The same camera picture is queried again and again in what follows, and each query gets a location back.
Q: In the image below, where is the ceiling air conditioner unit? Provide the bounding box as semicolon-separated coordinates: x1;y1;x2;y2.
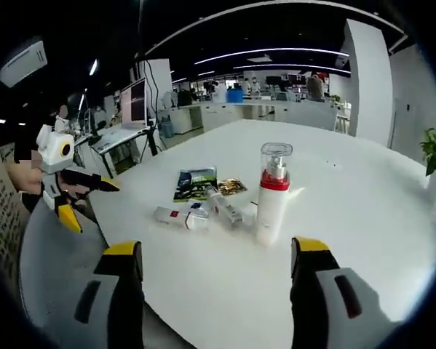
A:
0;39;50;88

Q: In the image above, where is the gold foil skincare sachet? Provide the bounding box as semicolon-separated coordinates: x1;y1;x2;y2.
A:
216;177;248;196

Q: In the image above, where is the white square pillar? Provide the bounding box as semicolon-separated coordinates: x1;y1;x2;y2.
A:
135;57;173;117
343;17;395;148

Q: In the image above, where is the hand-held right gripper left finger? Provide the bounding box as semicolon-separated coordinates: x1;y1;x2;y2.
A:
63;239;146;349

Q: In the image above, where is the white skincare pump bottle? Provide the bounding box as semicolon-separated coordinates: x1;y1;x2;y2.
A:
255;142;294;247

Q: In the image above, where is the open silver laptop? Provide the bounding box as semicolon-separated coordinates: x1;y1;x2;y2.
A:
92;76;149;153

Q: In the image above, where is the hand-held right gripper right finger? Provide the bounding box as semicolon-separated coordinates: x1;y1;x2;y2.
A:
290;236;404;349

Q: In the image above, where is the white counter row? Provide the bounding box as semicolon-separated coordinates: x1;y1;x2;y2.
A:
157;100;352;137

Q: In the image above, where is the grey door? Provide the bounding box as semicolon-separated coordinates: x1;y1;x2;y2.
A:
392;97;421;153

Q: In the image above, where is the blue water jug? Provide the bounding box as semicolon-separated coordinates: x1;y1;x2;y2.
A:
159;116;175;138

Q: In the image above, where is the black green skincare sachet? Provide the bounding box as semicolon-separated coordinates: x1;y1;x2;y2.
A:
172;166;218;204

